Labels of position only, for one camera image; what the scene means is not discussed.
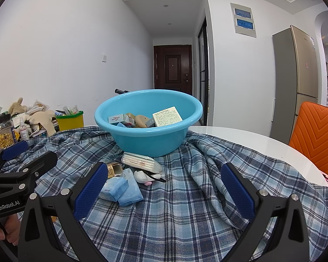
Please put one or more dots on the black framed glass door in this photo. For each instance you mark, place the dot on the black framed glass door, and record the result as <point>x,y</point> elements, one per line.
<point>203,60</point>

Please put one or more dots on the beige cloth bag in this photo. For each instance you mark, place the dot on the beige cloth bag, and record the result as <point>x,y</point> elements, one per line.
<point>43,120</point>

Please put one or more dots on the orange chair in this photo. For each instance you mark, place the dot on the orange chair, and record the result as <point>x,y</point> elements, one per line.
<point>314,133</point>

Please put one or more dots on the person's left hand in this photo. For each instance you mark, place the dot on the person's left hand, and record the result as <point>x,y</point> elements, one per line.
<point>9,228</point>

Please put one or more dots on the small blue white box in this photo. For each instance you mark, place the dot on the small blue white box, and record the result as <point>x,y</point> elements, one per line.
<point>115,119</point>

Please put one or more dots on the white striped pad packet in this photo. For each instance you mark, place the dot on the white striped pad packet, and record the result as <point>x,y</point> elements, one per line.
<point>139,161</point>

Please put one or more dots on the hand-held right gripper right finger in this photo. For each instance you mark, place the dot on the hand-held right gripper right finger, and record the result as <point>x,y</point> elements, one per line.
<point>237,191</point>

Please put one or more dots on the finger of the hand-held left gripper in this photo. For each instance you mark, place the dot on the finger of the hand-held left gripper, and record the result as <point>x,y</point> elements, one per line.
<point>41,161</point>
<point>13,148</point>

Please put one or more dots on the small blue tissue pack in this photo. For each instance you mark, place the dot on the small blue tissue pack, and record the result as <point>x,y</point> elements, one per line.
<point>114,188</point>

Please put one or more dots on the glass jar black lid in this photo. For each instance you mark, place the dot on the glass jar black lid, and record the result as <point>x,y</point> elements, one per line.
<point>4,136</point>

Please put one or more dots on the blue plastic basin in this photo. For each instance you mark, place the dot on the blue plastic basin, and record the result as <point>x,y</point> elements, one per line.
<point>153,139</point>

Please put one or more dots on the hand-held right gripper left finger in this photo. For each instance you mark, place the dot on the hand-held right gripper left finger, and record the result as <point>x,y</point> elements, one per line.
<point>90,191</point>

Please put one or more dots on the gold refrigerator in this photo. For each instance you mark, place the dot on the gold refrigerator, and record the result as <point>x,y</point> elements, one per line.
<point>292,82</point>

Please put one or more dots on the blue plaid cloth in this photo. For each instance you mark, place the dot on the blue plaid cloth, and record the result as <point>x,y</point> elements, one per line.
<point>180,210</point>

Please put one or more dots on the blue wet wipes pack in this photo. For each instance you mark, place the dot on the blue wet wipes pack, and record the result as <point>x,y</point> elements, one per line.
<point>131,196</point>

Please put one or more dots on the yellow bin green rim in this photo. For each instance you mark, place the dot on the yellow bin green rim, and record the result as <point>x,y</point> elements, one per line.
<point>71,122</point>

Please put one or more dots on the grey wall panel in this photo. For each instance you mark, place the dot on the grey wall panel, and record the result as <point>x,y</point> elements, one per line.
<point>246,32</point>

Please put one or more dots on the beige plush toy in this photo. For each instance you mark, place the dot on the beige plush toy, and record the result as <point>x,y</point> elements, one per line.
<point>16,106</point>

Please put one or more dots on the white spray bottle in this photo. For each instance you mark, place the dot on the white spray bottle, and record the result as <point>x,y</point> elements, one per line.
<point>24,131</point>

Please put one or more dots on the grey blue box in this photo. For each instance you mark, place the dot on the grey blue box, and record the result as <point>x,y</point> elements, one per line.
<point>151,122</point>

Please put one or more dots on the pile of small sachets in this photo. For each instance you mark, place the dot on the pile of small sachets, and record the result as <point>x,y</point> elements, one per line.
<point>71,110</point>

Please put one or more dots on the large cream printed box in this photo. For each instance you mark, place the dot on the large cream printed box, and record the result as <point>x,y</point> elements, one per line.
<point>166,116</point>

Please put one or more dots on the brown entrance door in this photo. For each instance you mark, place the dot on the brown entrance door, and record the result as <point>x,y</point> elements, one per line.
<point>172,68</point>

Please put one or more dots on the gold tin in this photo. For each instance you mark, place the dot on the gold tin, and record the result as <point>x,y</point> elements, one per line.
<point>114,169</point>

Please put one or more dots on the white printed paper bag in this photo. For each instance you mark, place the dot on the white printed paper bag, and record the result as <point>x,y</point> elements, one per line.
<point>39,105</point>

